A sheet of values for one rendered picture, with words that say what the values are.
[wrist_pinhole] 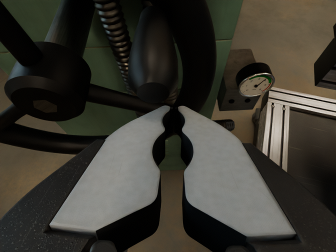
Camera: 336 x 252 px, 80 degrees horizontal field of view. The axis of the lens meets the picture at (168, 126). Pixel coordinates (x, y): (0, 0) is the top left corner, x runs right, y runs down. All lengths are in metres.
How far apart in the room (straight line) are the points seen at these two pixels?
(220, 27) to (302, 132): 0.69
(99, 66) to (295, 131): 0.78
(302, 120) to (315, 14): 1.22
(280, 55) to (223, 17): 1.24
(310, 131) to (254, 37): 0.89
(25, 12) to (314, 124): 0.98
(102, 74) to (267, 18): 1.60
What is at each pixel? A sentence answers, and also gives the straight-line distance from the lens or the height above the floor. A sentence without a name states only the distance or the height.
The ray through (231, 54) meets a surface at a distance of 0.51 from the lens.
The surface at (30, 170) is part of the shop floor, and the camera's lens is 1.22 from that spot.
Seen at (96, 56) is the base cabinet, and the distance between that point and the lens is 0.42.
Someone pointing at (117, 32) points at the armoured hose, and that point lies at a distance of 0.23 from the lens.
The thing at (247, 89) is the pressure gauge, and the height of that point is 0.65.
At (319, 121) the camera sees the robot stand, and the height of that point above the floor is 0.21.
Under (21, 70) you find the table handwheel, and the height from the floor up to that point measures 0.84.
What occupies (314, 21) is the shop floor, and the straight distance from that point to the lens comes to 2.00.
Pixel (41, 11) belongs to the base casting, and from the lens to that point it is 0.39.
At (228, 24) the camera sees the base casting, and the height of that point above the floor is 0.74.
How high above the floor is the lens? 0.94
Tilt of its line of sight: 60 degrees down
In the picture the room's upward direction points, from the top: 5 degrees counter-clockwise
